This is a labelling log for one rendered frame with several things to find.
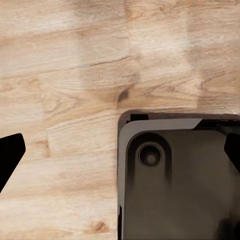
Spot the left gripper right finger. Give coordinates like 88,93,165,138
224,133,240,173

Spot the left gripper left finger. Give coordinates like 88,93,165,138
0,133,26,193

